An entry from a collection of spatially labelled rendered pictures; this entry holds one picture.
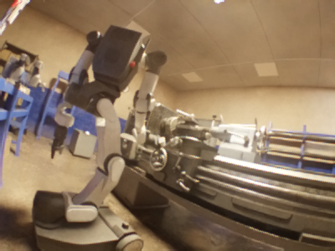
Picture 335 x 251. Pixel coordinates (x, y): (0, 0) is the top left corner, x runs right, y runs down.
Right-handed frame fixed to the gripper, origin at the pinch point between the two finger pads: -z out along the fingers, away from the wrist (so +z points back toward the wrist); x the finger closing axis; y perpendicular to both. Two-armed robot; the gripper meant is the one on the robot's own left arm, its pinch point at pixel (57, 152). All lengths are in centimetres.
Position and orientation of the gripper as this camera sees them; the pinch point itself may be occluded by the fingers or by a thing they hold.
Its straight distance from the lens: 110.5
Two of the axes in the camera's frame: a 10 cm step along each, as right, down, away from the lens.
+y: -9.3, -3.2, -1.5
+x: -1.3, -0.8, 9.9
